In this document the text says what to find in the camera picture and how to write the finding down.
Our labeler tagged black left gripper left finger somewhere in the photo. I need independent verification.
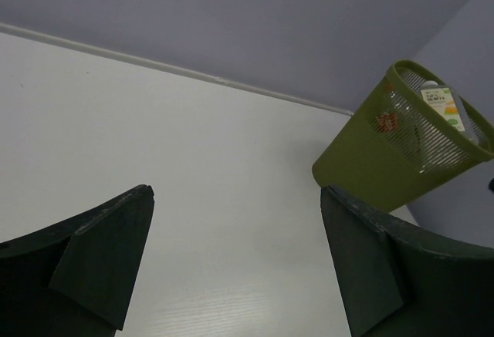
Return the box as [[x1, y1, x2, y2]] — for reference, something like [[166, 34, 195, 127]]
[[1, 184, 154, 336]]

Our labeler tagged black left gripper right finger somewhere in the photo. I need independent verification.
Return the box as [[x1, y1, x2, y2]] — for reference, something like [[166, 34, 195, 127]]
[[320, 186, 493, 336]]

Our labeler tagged red cap clear bottle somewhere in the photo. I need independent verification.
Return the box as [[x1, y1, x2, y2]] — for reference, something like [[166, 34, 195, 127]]
[[376, 113, 398, 133]]

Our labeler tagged square clear plastic bottle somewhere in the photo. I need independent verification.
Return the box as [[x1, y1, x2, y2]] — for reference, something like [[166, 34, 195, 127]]
[[416, 80, 479, 144]]

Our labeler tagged green mesh waste bin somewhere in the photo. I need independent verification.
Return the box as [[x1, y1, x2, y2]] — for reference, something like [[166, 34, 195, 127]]
[[312, 60, 493, 212]]

